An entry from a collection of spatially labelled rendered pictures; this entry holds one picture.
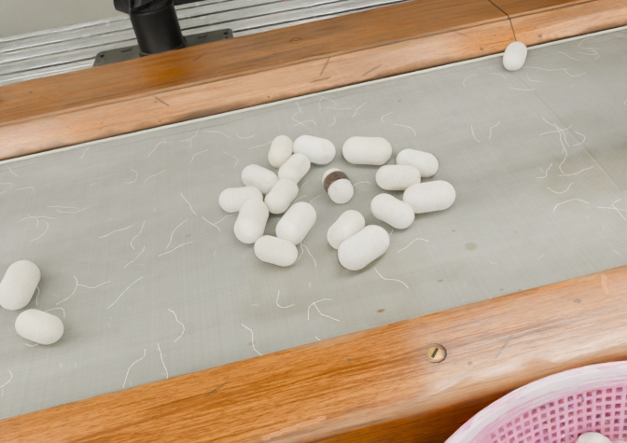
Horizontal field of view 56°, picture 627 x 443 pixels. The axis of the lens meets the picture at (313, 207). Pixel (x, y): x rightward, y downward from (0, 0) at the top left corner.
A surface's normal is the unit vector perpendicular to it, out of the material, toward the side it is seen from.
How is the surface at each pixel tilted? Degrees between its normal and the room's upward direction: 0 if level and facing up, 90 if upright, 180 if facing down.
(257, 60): 0
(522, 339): 0
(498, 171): 0
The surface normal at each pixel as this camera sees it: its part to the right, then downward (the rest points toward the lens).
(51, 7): 0.14, 0.61
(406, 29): -0.13, -0.76
